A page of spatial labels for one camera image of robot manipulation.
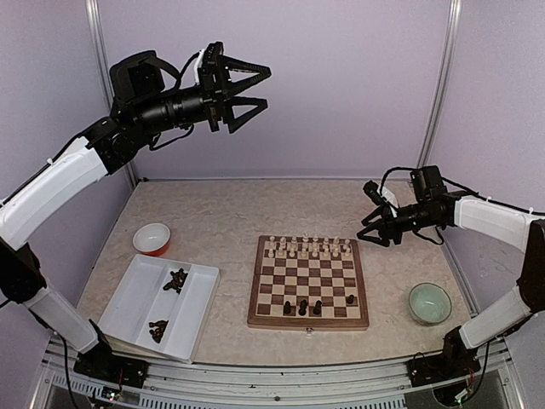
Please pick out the right aluminium corner post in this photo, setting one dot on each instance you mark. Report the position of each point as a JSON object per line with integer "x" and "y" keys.
{"x": 447, "y": 57}

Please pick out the row of white chess pieces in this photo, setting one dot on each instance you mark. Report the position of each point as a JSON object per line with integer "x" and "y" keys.
{"x": 314, "y": 248}

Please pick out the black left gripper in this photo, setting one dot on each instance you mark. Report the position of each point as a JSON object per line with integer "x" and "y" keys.
{"x": 218, "y": 100}

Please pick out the red white bowl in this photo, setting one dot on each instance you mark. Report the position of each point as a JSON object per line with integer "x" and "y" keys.
{"x": 152, "y": 239}

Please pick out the dark chess pieces pile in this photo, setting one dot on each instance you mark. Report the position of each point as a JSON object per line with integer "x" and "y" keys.
{"x": 157, "y": 329}
{"x": 178, "y": 279}

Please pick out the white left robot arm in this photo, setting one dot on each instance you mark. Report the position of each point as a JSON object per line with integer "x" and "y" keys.
{"x": 148, "y": 100}

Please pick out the wooden chess board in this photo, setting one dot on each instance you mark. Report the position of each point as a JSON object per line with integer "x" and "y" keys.
{"x": 276, "y": 281}

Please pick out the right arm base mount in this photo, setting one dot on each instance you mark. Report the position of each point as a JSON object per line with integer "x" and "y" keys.
{"x": 443, "y": 362}

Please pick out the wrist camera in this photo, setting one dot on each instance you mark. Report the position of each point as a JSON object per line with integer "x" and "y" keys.
{"x": 205, "y": 56}
{"x": 380, "y": 195}

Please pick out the dark chess pieces lower pile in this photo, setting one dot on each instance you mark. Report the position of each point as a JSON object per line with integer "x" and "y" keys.
{"x": 157, "y": 329}

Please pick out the pale green glass bowl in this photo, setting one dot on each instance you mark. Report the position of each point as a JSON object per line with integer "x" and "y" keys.
{"x": 429, "y": 304}

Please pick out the dark chess pieces upper pile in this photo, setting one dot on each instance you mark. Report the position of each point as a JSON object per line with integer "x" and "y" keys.
{"x": 178, "y": 279}

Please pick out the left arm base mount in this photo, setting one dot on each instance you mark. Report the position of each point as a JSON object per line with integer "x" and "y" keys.
{"x": 101, "y": 363}

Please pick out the aluminium front rail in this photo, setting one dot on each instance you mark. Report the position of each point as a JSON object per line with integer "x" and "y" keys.
{"x": 378, "y": 383}

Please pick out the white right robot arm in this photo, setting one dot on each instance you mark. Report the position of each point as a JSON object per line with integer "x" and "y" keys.
{"x": 513, "y": 240}

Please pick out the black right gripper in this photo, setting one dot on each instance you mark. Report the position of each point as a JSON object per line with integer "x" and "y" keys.
{"x": 387, "y": 222}

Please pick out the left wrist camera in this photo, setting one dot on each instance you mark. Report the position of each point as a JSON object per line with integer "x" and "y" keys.
{"x": 205, "y": 56}

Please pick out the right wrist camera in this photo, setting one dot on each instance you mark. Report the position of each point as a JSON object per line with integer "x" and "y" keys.
{"x": 380, "y": 195}

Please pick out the white plastic divided tray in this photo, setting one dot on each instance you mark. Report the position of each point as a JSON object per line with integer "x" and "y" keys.
{"x": 140, "y": 299}

